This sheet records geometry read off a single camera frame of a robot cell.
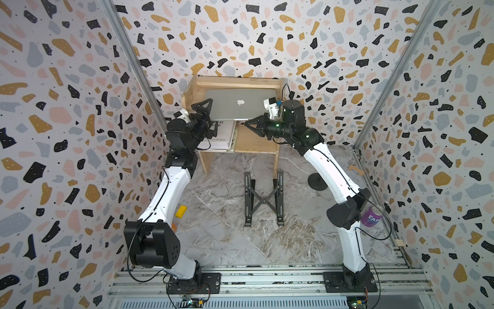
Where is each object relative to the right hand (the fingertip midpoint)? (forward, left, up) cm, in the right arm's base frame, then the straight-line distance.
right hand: (244, 124), depth 70 cm
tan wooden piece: (+19, -62, -48) cm, 81 cm away
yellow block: (-14, +33, -41) cm, 55 cm away
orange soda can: (-21, +35, -43) cm, 60 cm away
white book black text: (+6, +11, -15) cm, 19 cm away
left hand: (+3, +9, +5) cm, 11 cm away
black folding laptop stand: (-6, -13, -43) cm, 46 cm away
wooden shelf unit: (+14, +2, -21) cm, 25 cm away
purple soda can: (-17, -54, -35) cm, 67 cm away
